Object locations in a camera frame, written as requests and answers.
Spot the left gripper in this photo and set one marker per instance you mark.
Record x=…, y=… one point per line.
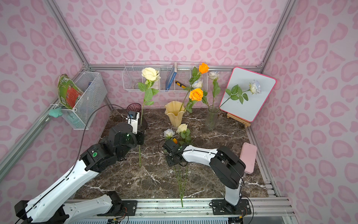
x=140, y=137

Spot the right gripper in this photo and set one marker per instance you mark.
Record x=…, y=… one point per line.
x=170, y=156

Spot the pale blue rose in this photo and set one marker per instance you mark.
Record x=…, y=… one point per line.
x=169, y=135
x=236, y=92

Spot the cream rose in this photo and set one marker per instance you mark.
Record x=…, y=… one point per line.
x=185, y=134
x=151, y=77

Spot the pink pencil case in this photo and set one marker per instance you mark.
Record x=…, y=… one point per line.
x=248, y=156

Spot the pale blue rose back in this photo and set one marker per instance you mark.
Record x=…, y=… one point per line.
x=236, y=92

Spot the large orange rose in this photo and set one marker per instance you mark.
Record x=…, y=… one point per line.
x=196, y=75

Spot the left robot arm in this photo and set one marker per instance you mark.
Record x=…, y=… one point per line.
x=50, y=207

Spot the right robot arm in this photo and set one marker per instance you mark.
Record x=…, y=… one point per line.
x=227, y=166

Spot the dark red glass vase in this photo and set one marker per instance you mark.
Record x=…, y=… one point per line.
x=134, y=107

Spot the yellow flared vase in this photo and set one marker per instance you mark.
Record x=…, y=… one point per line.
x=175, y=111

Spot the clear glass vase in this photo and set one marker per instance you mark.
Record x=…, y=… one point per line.
x=212, y=117

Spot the blue book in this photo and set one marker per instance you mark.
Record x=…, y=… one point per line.
x=171, y=76

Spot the yellow utility knife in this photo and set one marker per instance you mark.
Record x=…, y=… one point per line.
x=182, y=86

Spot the green red picture plate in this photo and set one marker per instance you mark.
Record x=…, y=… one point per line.
x=68, y=92

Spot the wooden easel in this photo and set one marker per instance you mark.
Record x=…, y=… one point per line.
x=246, y=123

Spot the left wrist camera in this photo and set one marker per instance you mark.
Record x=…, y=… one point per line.
x=133, y=120

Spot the clear wall shelf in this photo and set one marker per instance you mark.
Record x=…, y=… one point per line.
x=132, y=74

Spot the white wire basket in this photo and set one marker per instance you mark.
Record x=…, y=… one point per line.
x=92, y=85

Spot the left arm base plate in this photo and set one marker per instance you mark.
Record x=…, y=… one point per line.
x=127, y=207

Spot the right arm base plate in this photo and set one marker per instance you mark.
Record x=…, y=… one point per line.
x=222, y=207

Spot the mint green wall hook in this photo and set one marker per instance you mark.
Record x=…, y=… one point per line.
x=55, y=112

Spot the whiteboard with pink frame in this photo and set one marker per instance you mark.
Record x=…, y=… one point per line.
x=249, y=109

